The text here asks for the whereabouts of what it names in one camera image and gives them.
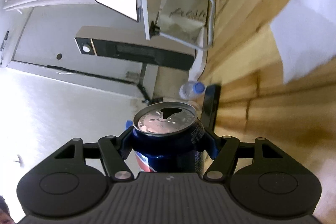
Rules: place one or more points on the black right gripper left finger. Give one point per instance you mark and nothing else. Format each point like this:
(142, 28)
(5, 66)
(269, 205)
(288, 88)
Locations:
(112, 151)

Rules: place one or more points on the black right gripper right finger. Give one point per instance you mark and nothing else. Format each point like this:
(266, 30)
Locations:
(227, 150)

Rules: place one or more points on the blue Pepsi can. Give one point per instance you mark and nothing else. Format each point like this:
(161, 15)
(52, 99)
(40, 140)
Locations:
(167, 138)

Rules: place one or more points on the white paper towel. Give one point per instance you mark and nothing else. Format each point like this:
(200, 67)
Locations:
(304, 32)

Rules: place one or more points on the black flat device on table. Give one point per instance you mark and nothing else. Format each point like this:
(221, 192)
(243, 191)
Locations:
(210, 106)

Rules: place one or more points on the lying clear water bottle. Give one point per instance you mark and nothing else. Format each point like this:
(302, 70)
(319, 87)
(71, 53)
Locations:
(191, 90)

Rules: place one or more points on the white folding laptop stand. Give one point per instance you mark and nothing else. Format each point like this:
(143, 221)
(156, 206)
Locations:
(150, 10)

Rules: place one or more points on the black tower appliance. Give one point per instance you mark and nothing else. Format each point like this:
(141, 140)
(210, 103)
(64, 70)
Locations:
(133, 46)

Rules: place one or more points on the person's head with dark hair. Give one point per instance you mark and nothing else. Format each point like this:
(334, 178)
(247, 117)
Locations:
(5, 217)

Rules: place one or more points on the white fresh paper bag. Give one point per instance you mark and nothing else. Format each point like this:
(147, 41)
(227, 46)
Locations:
(183, 19)

